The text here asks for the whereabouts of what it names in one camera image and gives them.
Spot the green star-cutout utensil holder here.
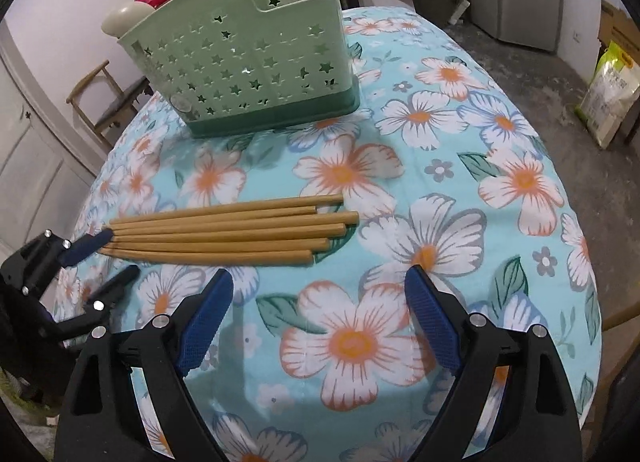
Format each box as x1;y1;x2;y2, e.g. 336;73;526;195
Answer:
116;0;361;139

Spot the bundle of wooden chopsticks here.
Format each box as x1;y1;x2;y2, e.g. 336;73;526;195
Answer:
97;195;360;268

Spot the green and white rice bag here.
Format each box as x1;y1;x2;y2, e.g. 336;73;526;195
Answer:
580;40;640;149

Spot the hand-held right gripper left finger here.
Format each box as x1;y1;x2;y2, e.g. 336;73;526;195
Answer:
54;268;235;462

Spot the white panelled door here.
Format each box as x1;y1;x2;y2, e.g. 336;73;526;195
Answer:
0;22;101;253

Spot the wooden chair with dark seat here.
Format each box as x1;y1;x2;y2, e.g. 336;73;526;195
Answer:
66;61;151;150

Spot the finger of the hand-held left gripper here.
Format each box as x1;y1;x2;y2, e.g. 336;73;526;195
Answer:
80;265;141;323
27;229;114;269

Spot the cardboard box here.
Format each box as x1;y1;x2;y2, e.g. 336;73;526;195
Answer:
597;0;640;58

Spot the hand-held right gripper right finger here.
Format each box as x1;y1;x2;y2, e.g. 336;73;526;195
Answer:
404;265;583;462

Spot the floral blue quilt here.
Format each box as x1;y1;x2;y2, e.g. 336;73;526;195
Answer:
50;5;603;462

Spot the cream plastic ladle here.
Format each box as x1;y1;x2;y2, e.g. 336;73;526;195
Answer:
101;1;153;38

